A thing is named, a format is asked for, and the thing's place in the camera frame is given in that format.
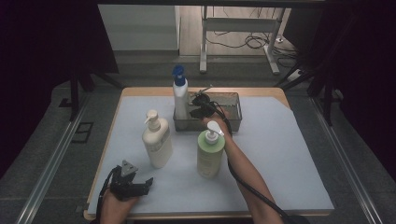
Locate white metal table frame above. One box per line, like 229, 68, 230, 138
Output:
199, 6, 281, 76

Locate right hand-held gripper cable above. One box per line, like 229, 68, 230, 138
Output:
208, 101, 312, 224

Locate white cabinet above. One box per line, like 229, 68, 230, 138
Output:
97, 4, 181, 52

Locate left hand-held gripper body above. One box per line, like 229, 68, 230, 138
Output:
108, 160, 148, 202

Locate person's left hand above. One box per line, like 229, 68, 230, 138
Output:
99, 188, 140, 224

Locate metal floor rail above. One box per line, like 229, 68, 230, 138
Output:
310, 96, 385, 224
15, 92, 92, 224

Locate green pump bottle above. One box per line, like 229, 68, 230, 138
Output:
196, 120, 226, 179

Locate dark curtain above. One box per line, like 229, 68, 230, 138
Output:
0, 0, 120, 180
283, 0, 396, 183

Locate light blue table mat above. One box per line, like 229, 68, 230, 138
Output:
87, 95, 335, 216

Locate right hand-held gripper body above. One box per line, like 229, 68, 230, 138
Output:
188, 86, 226, 120

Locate metal mesh basket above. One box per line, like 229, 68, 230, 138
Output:
173, 91, 243, 133

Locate black floor cables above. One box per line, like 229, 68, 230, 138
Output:
205, 29, 298, 60

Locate black stand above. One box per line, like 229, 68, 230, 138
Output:
68, 70, 123, 122
274, 62, 335, 127

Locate person's right hand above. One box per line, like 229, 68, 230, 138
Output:
201, 110, 233, 139

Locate cream pump bottle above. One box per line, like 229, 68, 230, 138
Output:
141, 109, 174, 170

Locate white spray bottle blue trigger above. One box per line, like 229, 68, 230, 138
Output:
172, 64, 190, 121

